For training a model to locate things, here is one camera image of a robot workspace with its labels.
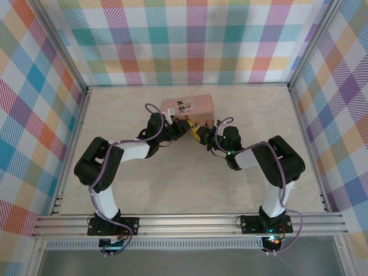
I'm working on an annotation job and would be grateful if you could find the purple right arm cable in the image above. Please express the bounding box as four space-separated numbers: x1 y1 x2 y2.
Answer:
214 116 304 255

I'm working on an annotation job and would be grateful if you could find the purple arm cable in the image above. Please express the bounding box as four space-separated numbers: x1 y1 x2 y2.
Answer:
87 102 166 258
214 116 304 255

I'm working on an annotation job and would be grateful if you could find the aluminium corner post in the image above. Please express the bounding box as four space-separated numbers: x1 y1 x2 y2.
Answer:
30 0 89 91
287 0 344 90

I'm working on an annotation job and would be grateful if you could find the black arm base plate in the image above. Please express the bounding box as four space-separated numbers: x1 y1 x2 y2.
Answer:
87 216 141 237
239 214 293 234

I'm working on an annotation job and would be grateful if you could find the aluminium side floor rail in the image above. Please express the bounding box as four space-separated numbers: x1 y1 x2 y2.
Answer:
48 85 93 216
286 83 331 213

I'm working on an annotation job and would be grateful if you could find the grey metal panel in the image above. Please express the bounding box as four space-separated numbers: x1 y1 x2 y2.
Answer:
36 248 347 276

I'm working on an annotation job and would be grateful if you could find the thin aluminium wall rail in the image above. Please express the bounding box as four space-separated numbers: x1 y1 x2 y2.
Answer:
86 82 291 89

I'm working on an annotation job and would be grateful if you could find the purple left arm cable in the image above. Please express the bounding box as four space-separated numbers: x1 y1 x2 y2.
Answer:
87 102 166 258

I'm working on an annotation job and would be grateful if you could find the wide aluminium base rail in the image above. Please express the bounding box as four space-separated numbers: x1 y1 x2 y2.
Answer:
30 213 350 240

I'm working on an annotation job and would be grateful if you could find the grey slotted cable duct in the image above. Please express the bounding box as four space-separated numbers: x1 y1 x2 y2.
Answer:
45 240 265 251

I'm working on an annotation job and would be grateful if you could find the small circuit board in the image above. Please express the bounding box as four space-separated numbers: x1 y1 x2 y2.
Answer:
98 236 129 250
262 235 282 246

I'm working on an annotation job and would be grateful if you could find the pink tin box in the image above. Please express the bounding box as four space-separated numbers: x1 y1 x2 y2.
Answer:
160 94 216 130

